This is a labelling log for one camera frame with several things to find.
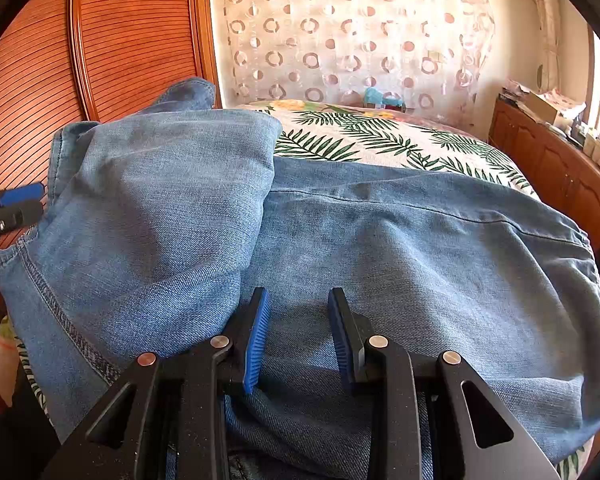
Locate wooden slatted wardrobe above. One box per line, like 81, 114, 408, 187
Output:
0, 0, 221, 311

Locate floral leaf bed cover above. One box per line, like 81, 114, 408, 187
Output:
9, 97, 596, 480

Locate circle pattern sheer curtain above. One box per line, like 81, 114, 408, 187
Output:
212, 0, 495, 129

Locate cardboard box on cabinet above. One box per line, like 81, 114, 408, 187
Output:
522, 90, 570, 127

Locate blue item at headboard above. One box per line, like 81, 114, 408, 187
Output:
363, 87, 405, 110

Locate long wooden side cabinet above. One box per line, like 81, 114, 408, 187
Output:
489, 96, 600, 269

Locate blue denim jeans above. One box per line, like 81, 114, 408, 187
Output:
0, 77, 600, 480

